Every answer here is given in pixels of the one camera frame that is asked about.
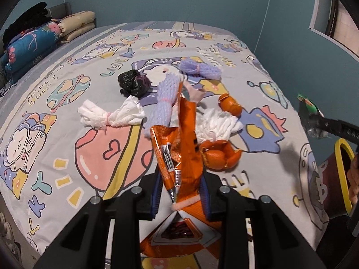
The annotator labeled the green snack wrapper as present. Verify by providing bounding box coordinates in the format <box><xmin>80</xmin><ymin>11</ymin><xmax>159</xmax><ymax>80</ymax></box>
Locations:
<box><xmin>297</xmin><ymin>93</ymin><xmax>331</xmax><ymax>139</ymax></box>

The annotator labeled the orange peel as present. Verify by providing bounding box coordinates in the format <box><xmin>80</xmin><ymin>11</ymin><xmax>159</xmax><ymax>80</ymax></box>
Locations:
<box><xmin>200</xmin><ymin>140</ymin><xmax>243</xmax><ymax>171</ymax></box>
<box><xmin>219</xmin><ymin>93</ymin><xmax>242</xmax><ymax>117</ymax></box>

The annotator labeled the orange snack bag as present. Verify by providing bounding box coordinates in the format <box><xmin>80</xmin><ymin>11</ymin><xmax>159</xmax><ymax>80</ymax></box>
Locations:
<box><xmin>140</xmin><ymin>94</ymin><xmax>221</xmax><ymax>259</ymax></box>

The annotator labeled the yellow rimmed black trash bin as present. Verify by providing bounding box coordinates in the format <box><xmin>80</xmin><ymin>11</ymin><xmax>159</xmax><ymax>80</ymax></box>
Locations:
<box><xmin>320</xmin><ymin>139</ymin><xmax>355</xmax><ymax>219</ymax></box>

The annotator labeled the right hand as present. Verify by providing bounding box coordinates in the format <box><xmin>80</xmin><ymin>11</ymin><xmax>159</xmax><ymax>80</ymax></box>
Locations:
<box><xmin>347</xmin><ymin>154</ymin><xmax>359</xmax><ymax>205</ymax></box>

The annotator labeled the cartoon space print bedspread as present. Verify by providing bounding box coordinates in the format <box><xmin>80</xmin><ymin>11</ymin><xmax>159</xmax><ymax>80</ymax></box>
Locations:
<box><xmin>1</xmin><ymin>22</ymin><xmax>328</xmax><ymax>268</ymax></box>

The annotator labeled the white tissue bundle right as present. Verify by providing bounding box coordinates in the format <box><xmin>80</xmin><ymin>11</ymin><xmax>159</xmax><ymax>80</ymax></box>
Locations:
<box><xmin>195</xmin><ymin>108</ymin><xmax>243</xmax><ymax>144</ymax></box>

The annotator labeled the pink paper scrap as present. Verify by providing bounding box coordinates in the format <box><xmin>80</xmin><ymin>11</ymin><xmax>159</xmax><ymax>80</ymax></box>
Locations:
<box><xmin>182</xmin><ymin>81</ymin><xmax>206</xmax><ymax>103</ymax></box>

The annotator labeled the black plastic bag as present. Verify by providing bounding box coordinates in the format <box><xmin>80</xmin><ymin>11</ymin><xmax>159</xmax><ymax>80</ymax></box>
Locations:
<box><xmin>117</xmin><ymin>69</ymin><xmax>151</xmax><ymax>98</ymax></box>

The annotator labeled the beige folded pillow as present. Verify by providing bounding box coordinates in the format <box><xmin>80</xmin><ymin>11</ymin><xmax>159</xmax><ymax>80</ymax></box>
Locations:
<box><xmin>58</xmin><ymin>10</ymin><xmax>95</xmax><ymax>44</ymax></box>

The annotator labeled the blue floral folded quilt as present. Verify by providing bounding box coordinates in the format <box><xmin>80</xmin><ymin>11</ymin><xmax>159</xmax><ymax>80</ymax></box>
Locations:
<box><xmin>1</xmin><ymin>21</ymin><xmax>61</xmax><ymax>85</ymax></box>

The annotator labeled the grey padded headboard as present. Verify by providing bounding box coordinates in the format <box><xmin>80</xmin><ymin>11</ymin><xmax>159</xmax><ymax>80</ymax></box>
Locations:
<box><xmin>47</xmin><ymin>2</ymin><xmax>72</xmax><ymax>20</ymax></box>

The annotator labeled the black clothing pile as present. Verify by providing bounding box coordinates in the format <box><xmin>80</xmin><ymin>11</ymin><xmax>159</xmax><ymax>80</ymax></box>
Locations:
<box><xmin>2</xmin><ymin>2</ymin><xmax>52</xmax><ymax>45</ymax></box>

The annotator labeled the window with brown frame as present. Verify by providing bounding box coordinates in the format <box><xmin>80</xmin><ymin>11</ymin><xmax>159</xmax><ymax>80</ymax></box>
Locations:
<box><xmin>309</xmin><ymin>0</ymin><xmax>358</xmax><ymax>61</ymax></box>

